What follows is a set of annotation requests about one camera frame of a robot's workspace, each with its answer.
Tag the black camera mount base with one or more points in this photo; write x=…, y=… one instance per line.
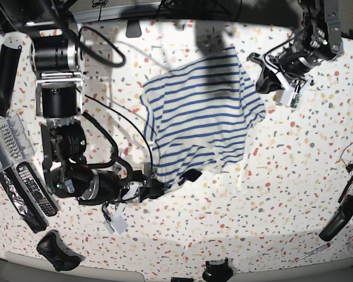
x=217, y=271

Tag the black tube cover left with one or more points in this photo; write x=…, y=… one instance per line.
x=9, y=59

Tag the black handle grip right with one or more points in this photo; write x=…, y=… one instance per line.
x=340, y=219

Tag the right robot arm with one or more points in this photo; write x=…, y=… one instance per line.
x=58, y=54

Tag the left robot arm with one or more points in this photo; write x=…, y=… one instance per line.
x=285, y=67

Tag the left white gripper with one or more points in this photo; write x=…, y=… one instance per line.
x=288, y=87

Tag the black foil-wrapped bar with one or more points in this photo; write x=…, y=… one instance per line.
x=21, y=202

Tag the clear plastic bit case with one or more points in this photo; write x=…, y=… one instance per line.
x=15, y=143

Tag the black TV remote control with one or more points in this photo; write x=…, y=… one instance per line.
x=36, y=189

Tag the red-tipped screwdriver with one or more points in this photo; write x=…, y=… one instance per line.
x=315, y=251

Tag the black stand foot top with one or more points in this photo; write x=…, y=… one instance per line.
x=133, y=29

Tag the blue white striped t-shirt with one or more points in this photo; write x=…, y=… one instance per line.
x=198, y=115

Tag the black game controller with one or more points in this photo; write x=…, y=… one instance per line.
x=49, y=248

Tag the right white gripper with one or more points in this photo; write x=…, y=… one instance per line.
x=149, y=189

